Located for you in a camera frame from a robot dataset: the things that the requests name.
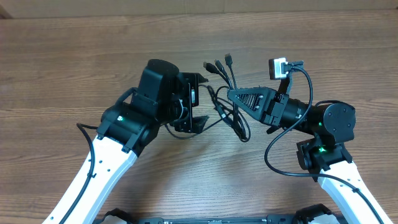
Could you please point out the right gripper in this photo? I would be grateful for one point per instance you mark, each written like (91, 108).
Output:
(264, 106)

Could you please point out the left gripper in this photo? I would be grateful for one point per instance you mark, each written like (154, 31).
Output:
(189, 80)

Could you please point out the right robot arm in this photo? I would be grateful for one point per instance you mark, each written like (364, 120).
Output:
(324, 157)

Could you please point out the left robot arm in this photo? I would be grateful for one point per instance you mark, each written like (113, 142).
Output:
(165, 95)

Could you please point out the cardboard wall panel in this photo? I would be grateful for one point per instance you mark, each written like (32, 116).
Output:
(30, 9)

